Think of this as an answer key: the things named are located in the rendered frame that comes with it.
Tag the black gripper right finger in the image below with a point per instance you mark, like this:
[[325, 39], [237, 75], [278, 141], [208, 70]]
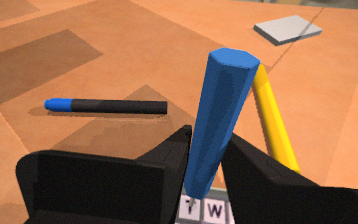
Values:
[[262, 190]]

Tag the white keyboard with letter keys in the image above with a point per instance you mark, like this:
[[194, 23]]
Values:
[[214, 208]]

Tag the light grey flat slab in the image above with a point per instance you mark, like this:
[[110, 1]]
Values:
[[288, 29]]

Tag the yellow rod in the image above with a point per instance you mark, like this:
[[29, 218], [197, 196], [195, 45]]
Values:
[[275, 128]]

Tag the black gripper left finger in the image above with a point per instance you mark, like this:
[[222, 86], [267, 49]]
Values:
[[146, 190]]

